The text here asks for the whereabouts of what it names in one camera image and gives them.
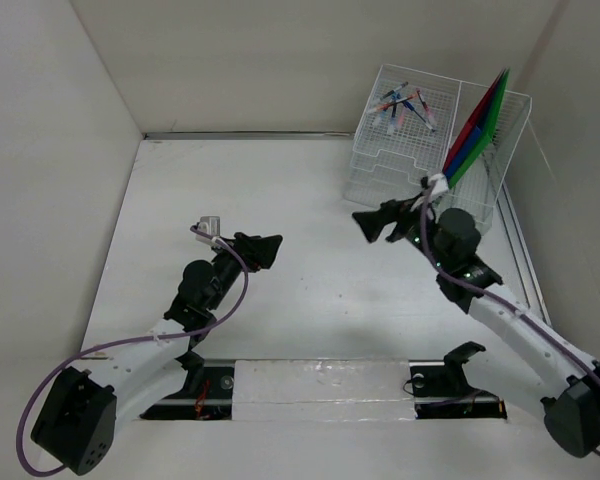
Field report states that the dark blue clip pen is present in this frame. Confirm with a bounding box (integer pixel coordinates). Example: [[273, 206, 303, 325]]
[[399, 97, 437, 134]]

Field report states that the blue plastic folder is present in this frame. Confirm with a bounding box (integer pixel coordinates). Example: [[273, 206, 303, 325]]
[[443, 74, 507, 182]]

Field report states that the pink highlighter pen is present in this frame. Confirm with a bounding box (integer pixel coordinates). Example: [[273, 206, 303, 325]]
[[397, 103, 410, 129]]

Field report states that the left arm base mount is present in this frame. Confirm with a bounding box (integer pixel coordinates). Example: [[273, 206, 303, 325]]
[[140, 360, 235, 421]]

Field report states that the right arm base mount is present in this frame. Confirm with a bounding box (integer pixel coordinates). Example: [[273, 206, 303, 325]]
[[402, 341, 508, 420]]

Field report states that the dark red gel pen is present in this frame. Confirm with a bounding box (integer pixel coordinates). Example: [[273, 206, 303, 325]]
[[416, 88, 437, 131]]

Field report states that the aluminium rail right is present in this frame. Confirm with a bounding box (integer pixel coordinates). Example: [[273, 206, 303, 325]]
[[497, 185, 552, 327]]

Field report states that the teal cap gel pen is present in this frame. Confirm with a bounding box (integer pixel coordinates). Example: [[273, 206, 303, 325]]
[[380, 81, 409, 100]]

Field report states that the red plastic folder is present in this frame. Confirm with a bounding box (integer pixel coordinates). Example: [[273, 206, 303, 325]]
[[440, 69, 506, 176]]

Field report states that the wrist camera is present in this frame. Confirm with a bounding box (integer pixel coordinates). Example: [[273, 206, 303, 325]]
[[421, 173, 449, 199], [196, 216, 221, 237]]

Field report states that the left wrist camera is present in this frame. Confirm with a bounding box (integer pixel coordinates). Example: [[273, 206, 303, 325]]
[[196, 216, 221, 237]]

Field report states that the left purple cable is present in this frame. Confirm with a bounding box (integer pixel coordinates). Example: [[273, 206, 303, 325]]
[[15, 224, 251, 476]]

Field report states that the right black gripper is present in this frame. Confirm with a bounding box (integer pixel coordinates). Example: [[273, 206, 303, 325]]
[[351, 191, 450, 271]]

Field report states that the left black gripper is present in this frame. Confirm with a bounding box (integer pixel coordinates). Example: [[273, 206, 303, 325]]
[[205, 233, 279, 311]]

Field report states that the orange red gel pen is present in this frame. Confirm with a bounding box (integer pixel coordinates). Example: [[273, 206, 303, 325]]
[[366, 97, 410, 114]]

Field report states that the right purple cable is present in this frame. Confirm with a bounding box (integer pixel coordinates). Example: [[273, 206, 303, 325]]
[[419, 185, 600, 464]]

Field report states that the white foam front block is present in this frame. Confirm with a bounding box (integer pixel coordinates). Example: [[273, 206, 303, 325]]
[[232, 360, 415, 423]]

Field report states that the green plastic folder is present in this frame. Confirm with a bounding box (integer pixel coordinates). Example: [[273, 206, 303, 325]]
[[447, 68, 511, 190]]

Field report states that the white wire mesh organizer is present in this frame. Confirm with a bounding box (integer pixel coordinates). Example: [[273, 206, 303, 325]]
[[344, 64, 532, 233]]

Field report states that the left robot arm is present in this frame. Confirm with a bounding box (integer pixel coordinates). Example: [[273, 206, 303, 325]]
[[31, 226, 283, 476]]

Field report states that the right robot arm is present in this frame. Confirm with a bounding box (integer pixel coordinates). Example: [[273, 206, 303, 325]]
[[351, 196, 600, 458]]

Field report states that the purple cable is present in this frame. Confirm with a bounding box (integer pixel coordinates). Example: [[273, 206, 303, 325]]
[[15, 224, 251, 476], [419, 185, 600, 464]]

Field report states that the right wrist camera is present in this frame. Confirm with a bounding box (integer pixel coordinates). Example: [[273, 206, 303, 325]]
[[421, 173, 449, 199]]

